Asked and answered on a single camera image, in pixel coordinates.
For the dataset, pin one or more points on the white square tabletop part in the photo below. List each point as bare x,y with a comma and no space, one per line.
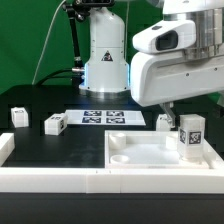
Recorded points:
146,150

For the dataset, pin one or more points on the white sheet with markers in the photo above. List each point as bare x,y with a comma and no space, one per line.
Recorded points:
105,117

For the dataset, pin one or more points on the white U-shaped fence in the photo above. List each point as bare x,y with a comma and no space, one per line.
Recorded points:
111,180

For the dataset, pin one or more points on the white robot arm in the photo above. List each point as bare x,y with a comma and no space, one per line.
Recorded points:
107,74

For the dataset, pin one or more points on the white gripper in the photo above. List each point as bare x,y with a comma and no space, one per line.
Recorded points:
160,72

